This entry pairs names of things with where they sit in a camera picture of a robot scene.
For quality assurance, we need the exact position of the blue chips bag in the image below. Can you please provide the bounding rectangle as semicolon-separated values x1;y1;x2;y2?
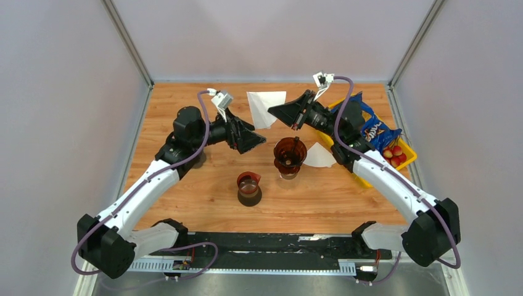
350;92;403;152

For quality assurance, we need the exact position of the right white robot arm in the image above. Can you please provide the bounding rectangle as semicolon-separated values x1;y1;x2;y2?
268;90;461;269

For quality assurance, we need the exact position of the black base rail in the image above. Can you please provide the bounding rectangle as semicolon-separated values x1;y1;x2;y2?
172;232;392;271

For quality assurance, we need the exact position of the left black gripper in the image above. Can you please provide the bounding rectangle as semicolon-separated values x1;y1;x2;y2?
191;107;266;154

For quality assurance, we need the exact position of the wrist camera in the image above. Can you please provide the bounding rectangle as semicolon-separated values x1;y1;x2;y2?
207;88;233;122
313;72;335;102

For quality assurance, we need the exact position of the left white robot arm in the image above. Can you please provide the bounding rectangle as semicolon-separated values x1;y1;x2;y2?
73;106;266;279

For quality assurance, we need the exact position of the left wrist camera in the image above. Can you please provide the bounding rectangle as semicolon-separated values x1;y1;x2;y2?
207;88;233;122

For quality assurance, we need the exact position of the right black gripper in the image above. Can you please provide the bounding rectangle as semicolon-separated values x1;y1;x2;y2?
268;90;344;141

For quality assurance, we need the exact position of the yellow plastic tray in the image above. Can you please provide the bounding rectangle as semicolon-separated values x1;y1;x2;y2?
318;94;418;189

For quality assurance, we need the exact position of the clear glass server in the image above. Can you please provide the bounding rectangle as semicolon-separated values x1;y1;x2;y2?
280;171;298;180

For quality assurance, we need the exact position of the grey smoky coffee dripper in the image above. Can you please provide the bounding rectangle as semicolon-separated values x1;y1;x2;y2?
192;152;207;169

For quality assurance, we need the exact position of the red strawberries cluster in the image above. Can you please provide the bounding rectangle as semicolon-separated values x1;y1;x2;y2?
382;145;408;168

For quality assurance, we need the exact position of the brown glass carafe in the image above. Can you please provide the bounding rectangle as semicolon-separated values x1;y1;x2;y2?
237;171;263;207

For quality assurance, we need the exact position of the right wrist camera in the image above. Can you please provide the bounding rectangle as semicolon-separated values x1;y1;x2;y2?
313;72;335;102

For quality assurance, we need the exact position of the amber coffee dripper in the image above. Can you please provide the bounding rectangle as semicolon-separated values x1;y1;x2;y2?
273;136;307;174

